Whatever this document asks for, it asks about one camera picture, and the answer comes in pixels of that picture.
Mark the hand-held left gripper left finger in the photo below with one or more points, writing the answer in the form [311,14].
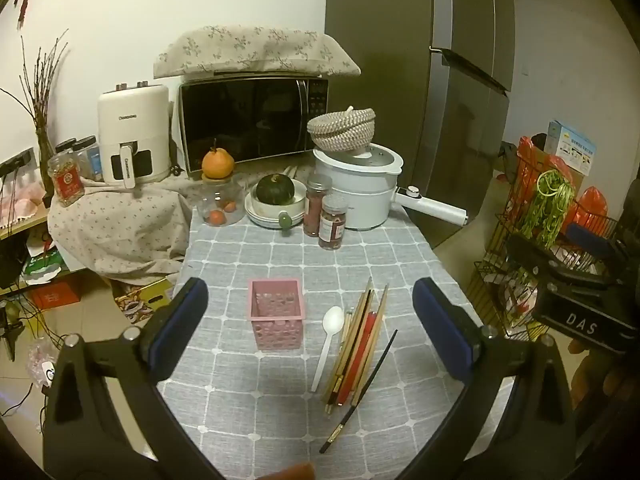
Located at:
[177,330]

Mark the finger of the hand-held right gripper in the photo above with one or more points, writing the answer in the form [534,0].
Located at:
[545,260]
[592,232]

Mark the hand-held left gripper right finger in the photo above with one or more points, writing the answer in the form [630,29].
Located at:
[445,332]

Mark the black chopstick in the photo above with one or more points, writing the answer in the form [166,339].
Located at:
[372,375]

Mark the pink perforated utensil holder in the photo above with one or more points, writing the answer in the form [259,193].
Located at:
[277,310]

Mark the white plastic spoon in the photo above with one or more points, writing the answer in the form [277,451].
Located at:
[332,320]

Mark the person's right hand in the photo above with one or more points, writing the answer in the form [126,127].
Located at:
[600,380]

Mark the red plastic bag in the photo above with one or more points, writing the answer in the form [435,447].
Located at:
[592,207]
[530,152]

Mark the patterned gift box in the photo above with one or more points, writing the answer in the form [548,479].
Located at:
[142,300]

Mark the green leafy vegetables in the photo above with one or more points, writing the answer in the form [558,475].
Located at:
[547,205]

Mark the blue and white box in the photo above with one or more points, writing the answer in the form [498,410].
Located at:
[575,147]

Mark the floral cloth over cabinet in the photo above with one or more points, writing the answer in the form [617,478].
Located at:
[120,230]

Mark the small tangerine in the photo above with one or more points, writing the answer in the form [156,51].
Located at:
[229,206]
[216,217]

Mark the orange flat box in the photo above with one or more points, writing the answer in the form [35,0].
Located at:
[55,295]

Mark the grey checkered tablecloth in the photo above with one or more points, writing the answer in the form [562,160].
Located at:
[280,410]

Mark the glass jar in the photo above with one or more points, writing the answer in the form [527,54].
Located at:
[220,192]

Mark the small green round object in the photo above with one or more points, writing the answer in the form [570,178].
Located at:
[286,221]

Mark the red label spice jar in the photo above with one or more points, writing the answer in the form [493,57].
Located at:
[332,225]

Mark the white electric pot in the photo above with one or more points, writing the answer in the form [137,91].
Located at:
[360,195]

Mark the green pumpkin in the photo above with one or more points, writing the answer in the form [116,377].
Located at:
[274,190]

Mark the large orange fruit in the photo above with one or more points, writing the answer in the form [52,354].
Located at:
[218,162]

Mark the tall spice jar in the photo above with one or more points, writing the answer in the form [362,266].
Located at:
[316,205]

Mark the red label snack jar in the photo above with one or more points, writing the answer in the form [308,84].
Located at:
[66,182]

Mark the dark-lid plastic jars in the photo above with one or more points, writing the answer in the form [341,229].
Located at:
[82,152]

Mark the white air fryer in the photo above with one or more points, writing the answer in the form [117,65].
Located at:
[132,125]

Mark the black microwave oven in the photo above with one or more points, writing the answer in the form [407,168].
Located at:
[240,120]

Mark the grey refrigerator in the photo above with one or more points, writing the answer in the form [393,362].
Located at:
[400,85]

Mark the woven basket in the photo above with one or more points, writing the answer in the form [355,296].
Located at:
[340,130]

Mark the power strip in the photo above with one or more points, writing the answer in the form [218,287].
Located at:
[17,162]

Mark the dried branches in vase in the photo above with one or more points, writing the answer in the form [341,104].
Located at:
[42,125]

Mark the floral microwave cover cloth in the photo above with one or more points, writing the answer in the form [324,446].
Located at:
[255,50]

